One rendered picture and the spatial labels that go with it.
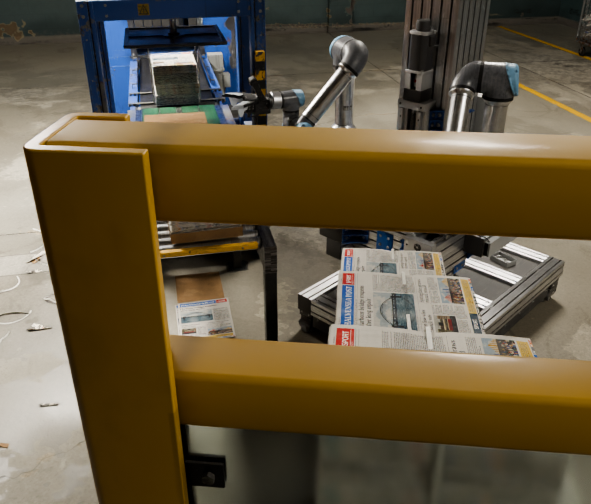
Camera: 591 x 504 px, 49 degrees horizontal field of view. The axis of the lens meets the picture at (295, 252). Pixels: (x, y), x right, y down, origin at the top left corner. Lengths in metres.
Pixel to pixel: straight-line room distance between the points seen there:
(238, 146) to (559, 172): 0.21
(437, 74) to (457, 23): 0.22
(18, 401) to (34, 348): 0.40
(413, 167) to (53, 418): 2.77
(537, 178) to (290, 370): 0.25
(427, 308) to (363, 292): 0.18
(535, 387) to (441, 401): 0.08
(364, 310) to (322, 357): 1.13
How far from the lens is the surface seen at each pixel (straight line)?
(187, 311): 3.60
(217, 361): 0.57
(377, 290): 1.78
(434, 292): 1.80
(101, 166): 0.46
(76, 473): 2.84
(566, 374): 0.60
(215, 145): 0.46
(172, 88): 4.42
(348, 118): 3.04
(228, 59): 6.03
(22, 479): 2.89
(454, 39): 2.77
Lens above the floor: 2.00
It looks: 29 degrees down
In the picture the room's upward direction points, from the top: straight up
